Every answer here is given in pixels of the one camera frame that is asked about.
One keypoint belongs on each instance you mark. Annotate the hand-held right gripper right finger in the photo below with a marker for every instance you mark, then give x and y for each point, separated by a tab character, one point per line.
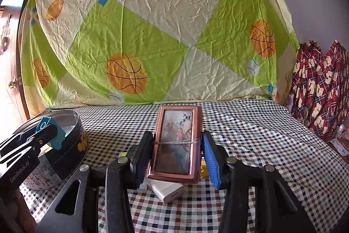
211	164

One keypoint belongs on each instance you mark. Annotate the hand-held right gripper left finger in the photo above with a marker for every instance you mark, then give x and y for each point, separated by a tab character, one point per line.
141	164

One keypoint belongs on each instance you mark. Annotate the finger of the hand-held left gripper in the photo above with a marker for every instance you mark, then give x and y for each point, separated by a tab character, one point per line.
41	133
30	153

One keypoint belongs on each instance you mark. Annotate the yellow face toy block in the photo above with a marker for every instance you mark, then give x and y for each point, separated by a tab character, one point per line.
203	167

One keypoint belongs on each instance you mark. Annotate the blue toy block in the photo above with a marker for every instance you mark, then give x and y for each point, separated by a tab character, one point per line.
61	137

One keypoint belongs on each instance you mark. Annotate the round metal tin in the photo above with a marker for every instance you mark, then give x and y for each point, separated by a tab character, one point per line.
71	145

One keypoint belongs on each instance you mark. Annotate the white charger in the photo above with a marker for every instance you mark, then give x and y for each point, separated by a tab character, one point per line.
169	192

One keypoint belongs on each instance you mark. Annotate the copper framed picture box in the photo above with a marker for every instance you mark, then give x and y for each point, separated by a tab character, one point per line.
174	140

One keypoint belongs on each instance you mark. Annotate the person's left hand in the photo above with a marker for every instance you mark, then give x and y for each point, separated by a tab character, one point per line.
23	205

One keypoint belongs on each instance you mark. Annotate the brass door knob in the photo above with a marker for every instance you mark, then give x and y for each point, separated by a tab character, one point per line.
12	84

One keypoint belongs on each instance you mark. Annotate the checked cloth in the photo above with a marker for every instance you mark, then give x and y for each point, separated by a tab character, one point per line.
259	126

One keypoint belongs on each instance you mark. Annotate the brown wooden door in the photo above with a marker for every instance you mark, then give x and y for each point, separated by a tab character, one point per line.
11	63

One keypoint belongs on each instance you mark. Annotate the door ornament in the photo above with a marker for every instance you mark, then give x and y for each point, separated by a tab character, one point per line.
4	39

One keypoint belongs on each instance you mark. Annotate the red plaid bear-print cloth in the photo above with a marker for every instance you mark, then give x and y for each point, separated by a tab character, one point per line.
319	91

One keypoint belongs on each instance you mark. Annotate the clear plastic bags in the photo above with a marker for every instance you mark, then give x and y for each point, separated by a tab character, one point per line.
339	140

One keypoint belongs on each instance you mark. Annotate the green ball-print sheet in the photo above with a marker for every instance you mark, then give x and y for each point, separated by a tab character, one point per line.
163	31

